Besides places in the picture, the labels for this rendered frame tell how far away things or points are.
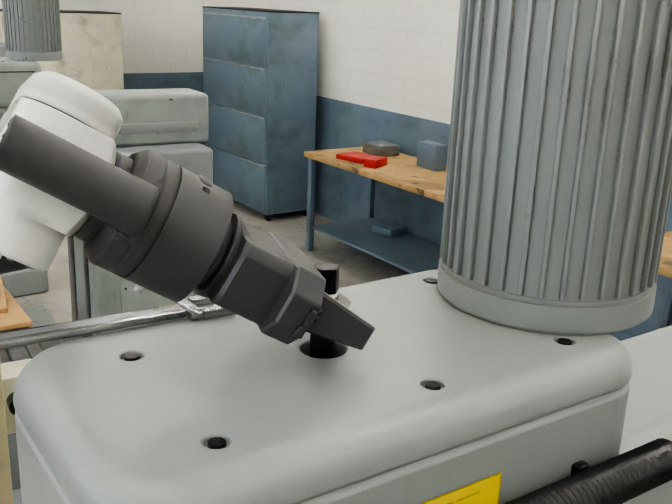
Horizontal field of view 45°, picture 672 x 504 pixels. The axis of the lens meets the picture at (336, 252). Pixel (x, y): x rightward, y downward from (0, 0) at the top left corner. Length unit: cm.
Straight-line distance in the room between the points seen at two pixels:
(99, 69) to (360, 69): 289
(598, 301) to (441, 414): 20
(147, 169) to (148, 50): 969
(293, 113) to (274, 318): 749
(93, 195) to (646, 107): 42
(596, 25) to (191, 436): 42
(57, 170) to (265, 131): 743
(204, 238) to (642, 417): 52
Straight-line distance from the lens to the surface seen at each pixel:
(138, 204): 52
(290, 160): 810
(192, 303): 73
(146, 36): 1022
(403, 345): 67
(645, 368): 102
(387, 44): 743
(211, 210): 56
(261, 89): 795
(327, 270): 62
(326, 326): 61
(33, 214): 55
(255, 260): 57
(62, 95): 55
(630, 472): 72
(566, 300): 71
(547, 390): 65
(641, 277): 75
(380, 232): 699
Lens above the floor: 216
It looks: 17 degrees down
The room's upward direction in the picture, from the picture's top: 2 degrees clockwise
